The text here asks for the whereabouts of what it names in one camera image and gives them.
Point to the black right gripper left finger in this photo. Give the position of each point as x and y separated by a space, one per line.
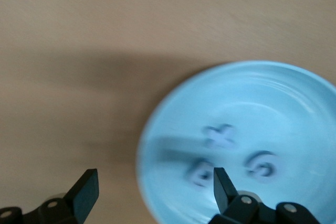
81 197

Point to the blue plate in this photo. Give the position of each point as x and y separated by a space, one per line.
262 103

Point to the blue foam letter c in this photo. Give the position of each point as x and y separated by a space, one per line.
262 155

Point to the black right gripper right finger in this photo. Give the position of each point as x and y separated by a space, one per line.
244 211

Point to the blue foam letter a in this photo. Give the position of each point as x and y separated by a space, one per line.
195 171

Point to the blue foam letter x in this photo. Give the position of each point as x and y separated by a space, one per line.
219 137

